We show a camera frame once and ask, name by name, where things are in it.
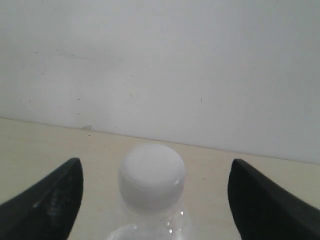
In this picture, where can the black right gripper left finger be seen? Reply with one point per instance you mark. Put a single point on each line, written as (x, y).
(48, 209)

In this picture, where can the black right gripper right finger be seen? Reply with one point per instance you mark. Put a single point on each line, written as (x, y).
(263, 210)

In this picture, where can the small clear water bottle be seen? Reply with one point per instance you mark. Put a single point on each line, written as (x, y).
(150, 182)

